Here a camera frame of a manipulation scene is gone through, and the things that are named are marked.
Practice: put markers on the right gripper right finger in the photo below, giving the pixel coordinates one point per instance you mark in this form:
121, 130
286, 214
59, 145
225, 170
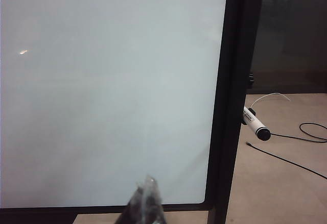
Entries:
153, 203

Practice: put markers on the white marker pen black cap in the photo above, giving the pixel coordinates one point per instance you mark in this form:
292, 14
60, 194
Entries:
256, 125

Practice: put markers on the black pen holder clip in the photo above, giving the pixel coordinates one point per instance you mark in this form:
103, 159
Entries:
252, 111

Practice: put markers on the black frame bracket knob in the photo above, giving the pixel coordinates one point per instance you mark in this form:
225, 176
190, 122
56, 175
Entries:
250, 79

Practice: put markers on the white whiteboard with black frame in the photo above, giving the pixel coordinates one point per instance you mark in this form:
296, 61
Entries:
107, 81

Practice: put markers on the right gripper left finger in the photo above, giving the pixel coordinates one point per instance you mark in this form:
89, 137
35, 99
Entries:
134, 208

